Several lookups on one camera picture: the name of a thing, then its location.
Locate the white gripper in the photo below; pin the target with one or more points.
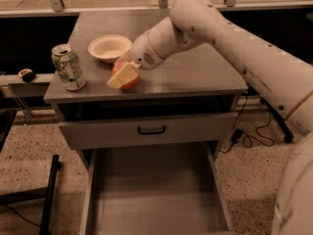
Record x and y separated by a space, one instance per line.
143 52

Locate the red apple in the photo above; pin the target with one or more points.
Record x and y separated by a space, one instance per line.
128 79

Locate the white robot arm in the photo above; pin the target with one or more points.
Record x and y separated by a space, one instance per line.
284 81

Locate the grey drawer cabinet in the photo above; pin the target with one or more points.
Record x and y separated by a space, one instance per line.
195 82

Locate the closed grey drawer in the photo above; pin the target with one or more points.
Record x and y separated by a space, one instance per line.
122 132

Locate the open grey drawer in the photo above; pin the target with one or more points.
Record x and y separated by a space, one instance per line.
170 189

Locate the white paper bowl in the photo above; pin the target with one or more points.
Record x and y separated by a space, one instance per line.
109 48

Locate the green white soda can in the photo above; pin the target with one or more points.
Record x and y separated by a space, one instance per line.
68 67

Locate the black yellow tape measure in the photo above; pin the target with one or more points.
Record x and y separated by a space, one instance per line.
27 75

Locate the black stand leg with caster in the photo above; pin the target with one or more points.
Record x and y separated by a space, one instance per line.
288 137

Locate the black drawer handle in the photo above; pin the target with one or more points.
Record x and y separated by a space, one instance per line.
157 130

